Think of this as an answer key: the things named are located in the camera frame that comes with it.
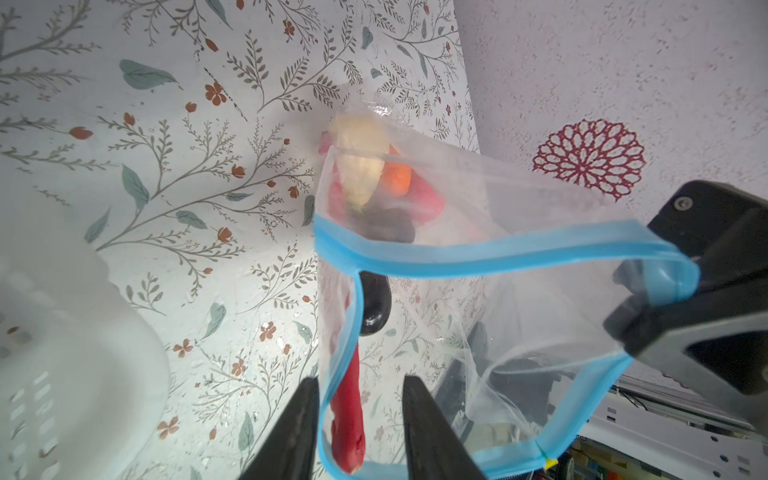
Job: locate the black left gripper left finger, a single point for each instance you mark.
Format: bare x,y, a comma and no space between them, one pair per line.
289,450

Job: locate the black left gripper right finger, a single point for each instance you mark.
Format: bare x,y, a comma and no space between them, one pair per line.
432,448

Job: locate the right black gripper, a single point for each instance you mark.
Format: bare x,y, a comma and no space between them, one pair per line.
716,341

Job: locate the red toy chili pepper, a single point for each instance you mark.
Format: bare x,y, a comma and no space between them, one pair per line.
348,442

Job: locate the dark eggplant toy green tip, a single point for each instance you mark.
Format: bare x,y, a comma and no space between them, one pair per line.
377,302

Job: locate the clear zip top bag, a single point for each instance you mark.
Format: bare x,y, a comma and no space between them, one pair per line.
497,306

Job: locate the white perforated plastic basket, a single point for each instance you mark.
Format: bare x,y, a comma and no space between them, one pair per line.
84,379

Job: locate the dark oval toy avocado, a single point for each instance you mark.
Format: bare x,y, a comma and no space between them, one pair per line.
386,225

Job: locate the pink red toy ball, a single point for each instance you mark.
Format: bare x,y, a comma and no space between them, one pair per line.
425,204

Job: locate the orange toy fruit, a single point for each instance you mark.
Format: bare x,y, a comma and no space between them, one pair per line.
395,179

